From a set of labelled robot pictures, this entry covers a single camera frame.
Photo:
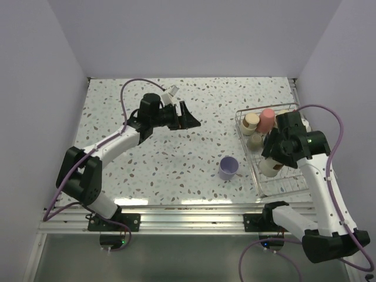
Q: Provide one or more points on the steel tumbler cork band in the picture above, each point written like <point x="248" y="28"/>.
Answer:
<point x="249" y="124"/>

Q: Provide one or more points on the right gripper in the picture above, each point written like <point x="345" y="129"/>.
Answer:
<point x="286" y="160"/>

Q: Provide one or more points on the purple plastic cup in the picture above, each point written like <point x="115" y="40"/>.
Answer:
<point x="228" y="167"/>

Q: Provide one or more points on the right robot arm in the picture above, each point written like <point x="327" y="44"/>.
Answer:
<point x="334" y="234"/>

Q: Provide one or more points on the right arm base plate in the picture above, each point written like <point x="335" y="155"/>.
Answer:
<point x="254" y="222"/>

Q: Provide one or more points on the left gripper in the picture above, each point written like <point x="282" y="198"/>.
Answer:
<point x="185" y="121"/>

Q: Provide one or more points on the dark blue ceramic mug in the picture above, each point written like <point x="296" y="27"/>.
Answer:
<point x="265" y="139"/>

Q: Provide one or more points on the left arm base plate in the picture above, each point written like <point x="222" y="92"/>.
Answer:
<point x="131" y="221"/>

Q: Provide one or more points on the steel tumbler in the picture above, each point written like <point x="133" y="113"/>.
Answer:
<point x="291" y="120"/>
<point x="269" y="167"/>

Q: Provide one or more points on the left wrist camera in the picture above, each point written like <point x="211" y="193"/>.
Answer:
<point x="169" y="94"/>

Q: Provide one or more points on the aluminium frame rail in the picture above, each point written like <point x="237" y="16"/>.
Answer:
<point x="199" y="219"/>

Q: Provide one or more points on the grey ceramic mug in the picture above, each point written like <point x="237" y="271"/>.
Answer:
<point x="255" y="142"/>

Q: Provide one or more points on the red plastic cup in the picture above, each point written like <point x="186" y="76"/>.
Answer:
<point x="266" y="123"/>

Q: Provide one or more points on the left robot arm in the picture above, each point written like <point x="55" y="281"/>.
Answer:
<point x="80" y="176"/>

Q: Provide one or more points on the wire dish rack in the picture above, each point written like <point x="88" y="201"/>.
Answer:
<point x="288" y="180"/>

